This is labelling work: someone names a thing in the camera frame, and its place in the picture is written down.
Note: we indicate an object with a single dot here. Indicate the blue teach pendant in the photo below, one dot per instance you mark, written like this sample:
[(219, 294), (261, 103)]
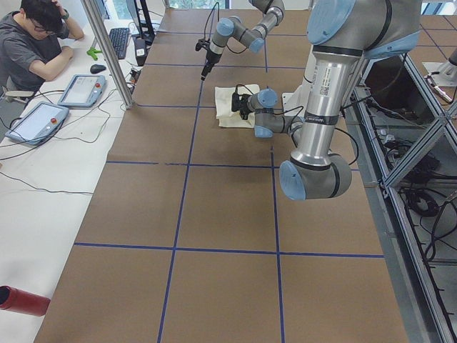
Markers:
[(39, 124), (83, 91)]

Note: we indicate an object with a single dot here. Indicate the far blue teach pendant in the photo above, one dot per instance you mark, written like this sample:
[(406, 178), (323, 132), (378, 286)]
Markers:
[(83, 91)]

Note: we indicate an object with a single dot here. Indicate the aluminium frame post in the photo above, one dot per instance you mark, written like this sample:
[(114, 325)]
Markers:
[(102, 37)]

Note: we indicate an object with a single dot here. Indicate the blue tape grid lines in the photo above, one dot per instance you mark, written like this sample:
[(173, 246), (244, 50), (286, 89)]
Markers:
[(189, 238)]

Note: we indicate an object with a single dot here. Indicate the near blue teach pendant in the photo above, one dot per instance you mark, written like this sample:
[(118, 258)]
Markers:
[(39, 124)]

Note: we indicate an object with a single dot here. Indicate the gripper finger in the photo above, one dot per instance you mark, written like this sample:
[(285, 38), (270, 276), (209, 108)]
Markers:
[(206, 70)]

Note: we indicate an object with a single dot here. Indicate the red water bottle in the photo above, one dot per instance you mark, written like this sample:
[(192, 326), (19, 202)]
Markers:
[(20, 301)]

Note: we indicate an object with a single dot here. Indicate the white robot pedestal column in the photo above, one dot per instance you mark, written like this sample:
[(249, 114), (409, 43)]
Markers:
[(303, 82)]

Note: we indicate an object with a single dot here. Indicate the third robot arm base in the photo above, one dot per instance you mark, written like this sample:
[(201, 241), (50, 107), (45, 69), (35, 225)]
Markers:
[(442, 73)]

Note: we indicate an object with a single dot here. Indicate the green plastic tool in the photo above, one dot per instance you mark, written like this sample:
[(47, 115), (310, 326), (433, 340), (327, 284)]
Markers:
[(93, 53)]

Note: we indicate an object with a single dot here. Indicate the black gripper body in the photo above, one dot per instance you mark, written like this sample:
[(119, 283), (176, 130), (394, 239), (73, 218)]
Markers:
[(244, 108), (209, 59)]

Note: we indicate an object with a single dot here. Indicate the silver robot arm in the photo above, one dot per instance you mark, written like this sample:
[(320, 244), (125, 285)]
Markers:
[(232, 27), (341, 33)]

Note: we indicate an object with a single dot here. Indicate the aluminium frame rack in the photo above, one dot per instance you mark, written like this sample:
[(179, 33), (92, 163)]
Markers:
[(407, 144)]

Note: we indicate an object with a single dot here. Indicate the black keyboard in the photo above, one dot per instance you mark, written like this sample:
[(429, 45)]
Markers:
[(119, 38)]

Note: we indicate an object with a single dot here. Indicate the black computer mouse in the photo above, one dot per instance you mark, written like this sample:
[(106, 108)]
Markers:
[(97, 68)]

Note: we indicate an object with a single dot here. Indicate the seated person grey shirt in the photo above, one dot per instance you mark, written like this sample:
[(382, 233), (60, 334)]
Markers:
[(30, 50)]

